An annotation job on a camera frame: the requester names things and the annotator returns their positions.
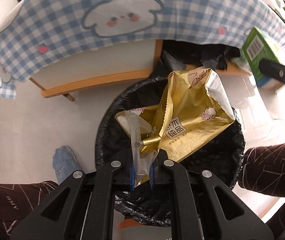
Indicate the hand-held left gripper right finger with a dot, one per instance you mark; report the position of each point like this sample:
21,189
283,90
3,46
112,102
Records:
153,177

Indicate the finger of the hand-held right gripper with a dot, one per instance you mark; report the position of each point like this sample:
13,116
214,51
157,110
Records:
277,71

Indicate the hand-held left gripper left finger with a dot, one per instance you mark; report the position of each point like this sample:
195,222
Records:
132,177

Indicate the white and green medicine box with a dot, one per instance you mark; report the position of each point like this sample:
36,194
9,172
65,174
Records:
255,47

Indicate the bin with black liner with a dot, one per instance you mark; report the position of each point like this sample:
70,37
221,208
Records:
207,170

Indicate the gold foil wrapper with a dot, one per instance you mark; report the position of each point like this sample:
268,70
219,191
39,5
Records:
190,120

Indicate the clear greenish plastic bag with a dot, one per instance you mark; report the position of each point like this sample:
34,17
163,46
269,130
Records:
240,62

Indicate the blue slipper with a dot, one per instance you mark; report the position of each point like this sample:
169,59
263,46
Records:
65,162

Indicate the pile of black bags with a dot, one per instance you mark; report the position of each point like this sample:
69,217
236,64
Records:
195,55

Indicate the dark brown patterned pants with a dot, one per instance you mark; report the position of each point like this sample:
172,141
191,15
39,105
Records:
7,205

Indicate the blue checked cartoon tablecloth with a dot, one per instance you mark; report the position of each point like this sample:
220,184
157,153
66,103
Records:
57,30

